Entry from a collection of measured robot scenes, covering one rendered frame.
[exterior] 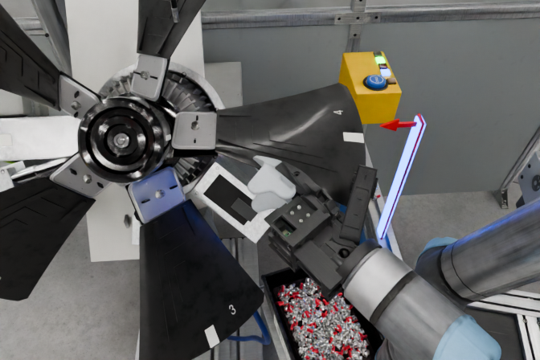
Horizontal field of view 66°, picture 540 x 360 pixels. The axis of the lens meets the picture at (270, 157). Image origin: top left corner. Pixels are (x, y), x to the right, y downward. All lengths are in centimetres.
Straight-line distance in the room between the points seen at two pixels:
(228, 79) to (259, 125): 66
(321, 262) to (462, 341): 16
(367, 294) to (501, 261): 15
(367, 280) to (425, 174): 155
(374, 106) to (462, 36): 67
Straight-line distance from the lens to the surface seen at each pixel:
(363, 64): 100
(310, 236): 50
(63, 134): 81
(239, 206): 74
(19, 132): 84
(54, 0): 126
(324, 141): 64
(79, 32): 93
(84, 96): 66
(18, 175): 81
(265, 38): 137
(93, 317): 188
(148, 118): 59
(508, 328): 171
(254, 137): 62
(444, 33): 151
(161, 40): 63
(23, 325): 198
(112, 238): 94
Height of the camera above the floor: 162
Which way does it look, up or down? 47 degrees down
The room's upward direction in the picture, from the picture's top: straight up
